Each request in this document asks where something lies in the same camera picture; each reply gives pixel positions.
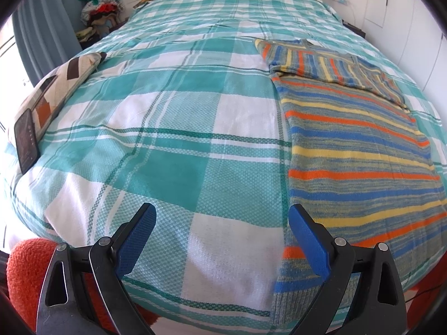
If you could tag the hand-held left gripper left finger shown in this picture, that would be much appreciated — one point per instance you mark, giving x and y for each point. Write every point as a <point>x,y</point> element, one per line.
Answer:
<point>134,244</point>

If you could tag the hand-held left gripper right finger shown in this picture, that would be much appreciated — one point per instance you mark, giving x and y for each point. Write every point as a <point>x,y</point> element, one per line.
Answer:
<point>310,240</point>

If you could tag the striped knit sweater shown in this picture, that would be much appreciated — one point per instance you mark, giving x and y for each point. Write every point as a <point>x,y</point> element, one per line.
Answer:
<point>349,139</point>

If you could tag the pile of mixed clothes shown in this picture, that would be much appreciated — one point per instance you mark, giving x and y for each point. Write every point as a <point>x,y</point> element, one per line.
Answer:
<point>94,31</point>

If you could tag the orange fleece garment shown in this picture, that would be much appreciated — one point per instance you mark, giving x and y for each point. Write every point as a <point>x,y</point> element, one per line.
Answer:
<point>24,268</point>

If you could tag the teal checked blanket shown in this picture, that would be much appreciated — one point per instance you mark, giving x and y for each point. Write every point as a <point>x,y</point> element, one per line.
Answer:
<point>174,111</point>

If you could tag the black smartphone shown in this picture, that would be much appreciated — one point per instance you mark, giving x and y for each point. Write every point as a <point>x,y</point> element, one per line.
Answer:
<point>26,139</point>

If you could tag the brown patterned cushion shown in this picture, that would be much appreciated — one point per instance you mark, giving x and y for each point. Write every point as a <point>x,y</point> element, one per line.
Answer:
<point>59,80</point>

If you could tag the white wardrobe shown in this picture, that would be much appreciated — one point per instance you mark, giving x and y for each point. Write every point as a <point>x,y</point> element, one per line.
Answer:
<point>401,24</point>

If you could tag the blue grey curtain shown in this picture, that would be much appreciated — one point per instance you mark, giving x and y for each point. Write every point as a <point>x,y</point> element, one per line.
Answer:
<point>45,24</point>

